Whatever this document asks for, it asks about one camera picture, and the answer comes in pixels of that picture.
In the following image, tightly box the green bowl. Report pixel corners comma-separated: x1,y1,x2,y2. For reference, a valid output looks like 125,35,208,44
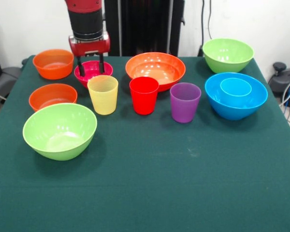
202,38,255,74
22,103,98,161

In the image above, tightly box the pink bowl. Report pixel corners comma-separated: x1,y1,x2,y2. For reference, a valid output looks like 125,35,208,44
73,60,114,89

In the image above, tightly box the blue bowl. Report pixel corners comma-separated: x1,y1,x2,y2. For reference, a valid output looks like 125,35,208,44
204,72,269,121

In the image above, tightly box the large orange bowl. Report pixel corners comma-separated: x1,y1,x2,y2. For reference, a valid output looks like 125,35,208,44
125,52,187,93

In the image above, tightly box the red cup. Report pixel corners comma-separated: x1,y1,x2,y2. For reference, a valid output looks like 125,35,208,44
129,76,160,116

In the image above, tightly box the purple cup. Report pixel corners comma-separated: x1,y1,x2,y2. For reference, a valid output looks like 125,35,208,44
169,82,202,124

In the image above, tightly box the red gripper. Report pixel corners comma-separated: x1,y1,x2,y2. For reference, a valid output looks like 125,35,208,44
68,32,111,77

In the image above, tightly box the dark green table cloth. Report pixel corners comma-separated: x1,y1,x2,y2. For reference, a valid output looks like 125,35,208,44
0,55,290,232

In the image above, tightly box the black wall cable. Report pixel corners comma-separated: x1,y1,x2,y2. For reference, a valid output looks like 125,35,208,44
198,0,206,58
207,0,215,41

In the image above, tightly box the yellow cup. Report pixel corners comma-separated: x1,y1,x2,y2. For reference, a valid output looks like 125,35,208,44
87,74,119,116

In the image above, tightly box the small orange bowl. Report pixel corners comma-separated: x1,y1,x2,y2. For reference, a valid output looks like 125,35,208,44
28,83,78,112
32,49,75,80

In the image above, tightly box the gray chair base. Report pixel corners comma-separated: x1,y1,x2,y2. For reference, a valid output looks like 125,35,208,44
0,66,22,100

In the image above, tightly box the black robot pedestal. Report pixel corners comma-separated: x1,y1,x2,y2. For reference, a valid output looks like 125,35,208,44
101,0,186,58

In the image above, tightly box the blue cup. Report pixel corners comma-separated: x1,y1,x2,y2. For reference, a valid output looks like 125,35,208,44
219,77,253,103

